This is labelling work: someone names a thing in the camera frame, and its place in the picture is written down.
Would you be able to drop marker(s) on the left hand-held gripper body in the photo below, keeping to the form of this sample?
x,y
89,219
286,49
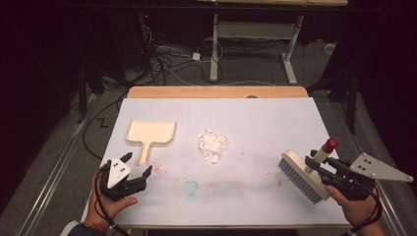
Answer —
x,y
115,173

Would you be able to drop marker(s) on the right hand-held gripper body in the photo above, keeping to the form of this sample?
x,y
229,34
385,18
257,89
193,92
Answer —
x,y
377,170

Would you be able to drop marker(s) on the person's left hand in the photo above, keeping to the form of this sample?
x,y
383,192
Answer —
x,y
105,209

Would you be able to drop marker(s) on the person's right hand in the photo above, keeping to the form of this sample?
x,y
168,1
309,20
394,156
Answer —
x,y
359,211

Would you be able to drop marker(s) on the cream dustpan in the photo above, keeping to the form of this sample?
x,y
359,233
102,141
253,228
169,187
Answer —
x,y
150,132

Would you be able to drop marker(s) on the black metal stand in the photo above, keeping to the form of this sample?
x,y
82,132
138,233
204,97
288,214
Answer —
x,y
82,98
352,101

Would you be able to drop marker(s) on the pile of white paper scraps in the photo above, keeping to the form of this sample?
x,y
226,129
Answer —
x,y
212,145

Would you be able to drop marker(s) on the white table cover sheet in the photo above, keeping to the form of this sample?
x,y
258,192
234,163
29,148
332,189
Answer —
x,y
236,121

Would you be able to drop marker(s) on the white power adapter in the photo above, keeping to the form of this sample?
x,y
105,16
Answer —
x,y
196,56

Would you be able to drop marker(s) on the white metal desk frame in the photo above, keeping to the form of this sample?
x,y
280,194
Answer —
x,y
214,42

